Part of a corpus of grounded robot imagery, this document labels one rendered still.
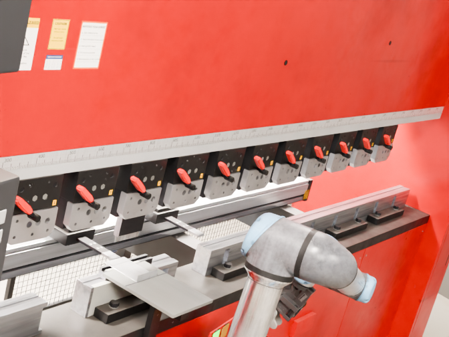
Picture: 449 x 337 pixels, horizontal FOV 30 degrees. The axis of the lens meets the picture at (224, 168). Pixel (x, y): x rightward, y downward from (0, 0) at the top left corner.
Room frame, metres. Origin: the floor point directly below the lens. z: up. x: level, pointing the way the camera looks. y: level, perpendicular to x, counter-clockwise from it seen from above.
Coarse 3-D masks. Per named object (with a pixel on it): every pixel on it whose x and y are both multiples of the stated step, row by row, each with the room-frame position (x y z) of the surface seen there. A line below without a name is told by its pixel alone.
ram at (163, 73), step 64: (64, 0) 1.82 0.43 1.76; (128, 0) 1.99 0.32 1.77; (192, 0) 2.20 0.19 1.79; (256, 0) 2.45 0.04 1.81; (320, 0) 2.77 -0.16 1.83; (384, 0) 3.17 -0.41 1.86; (448, 0) 3.70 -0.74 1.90; (64, 64) 1.85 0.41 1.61; (128, 64) 2.03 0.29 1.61; (192, 64) 2.26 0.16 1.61; (256, 64) 2.53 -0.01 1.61; (320, 64) 2.87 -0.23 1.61; (384, 64) 3.32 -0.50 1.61; (448, 64) 3.92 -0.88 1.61; (0, 128) 1.72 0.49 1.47; (64, 128) 1.88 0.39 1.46; (128, 128) 2.08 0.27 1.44; (192, 128) 2.32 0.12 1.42
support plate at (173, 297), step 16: (112, 272) 2.16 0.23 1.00; (160, 272) 2.24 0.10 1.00; (128, 288) 2.09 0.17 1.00; (144, 288) 2.11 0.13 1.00; (160, 288) 2.14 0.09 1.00; (176, 288) 2.17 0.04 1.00; (192, 288) 2.19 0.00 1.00; (160, 304) 2.04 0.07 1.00; (176, 304) 2.07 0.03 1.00; (192, 304) 2.09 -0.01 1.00
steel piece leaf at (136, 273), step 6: (120, 264) 2.22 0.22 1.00; (126, 264) 2.23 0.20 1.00; (132, 264) 2.24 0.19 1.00; (120, 270) 2.18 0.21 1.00; (126, 270) 2.19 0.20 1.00; (132, 270) 2.20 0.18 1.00; (138, 270) 2.21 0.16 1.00; (144, 270) 2.22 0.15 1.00; (156, 270) 2.21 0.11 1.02; (132, 276) 2.16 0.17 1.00; (138, 276) 2.14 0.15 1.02; (144, 276) 2.16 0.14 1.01; (150, 276) 2.19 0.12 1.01
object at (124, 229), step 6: (144, 216) 2.26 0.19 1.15; (120, 222) 2.18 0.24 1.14; (126, 222) 2.20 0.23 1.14; (132, 222) 2.22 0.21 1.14; (138, 222) 2.24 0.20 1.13; (114, 228) 2.19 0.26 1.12; (120, 228) 2.18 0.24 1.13; (126, 228) 2.20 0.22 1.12; (132, 228) 2.23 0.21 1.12; (138, 228) 2.25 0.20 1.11; (114, 234) 2.19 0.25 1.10; (120, 234) 2.19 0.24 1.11; (126, 234) 2.21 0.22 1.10; (132, 234) 2.25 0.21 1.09; (114, 240) 2.19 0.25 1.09; (120, 240) 2.21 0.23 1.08
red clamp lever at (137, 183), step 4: (132, 180) 2.09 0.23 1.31; (136, 180) 2.09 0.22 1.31; (136, 184) 2.09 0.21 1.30; (140, 184) 2.10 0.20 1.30; (136, 188) 2.11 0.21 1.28; (140, 188) 2.10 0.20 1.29; (144, 188) 2.12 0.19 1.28; (140, 192) 2.15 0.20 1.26; (144, 192) 2.13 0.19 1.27; (144, 196) 2.14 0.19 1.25; (148, 196) 2.13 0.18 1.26
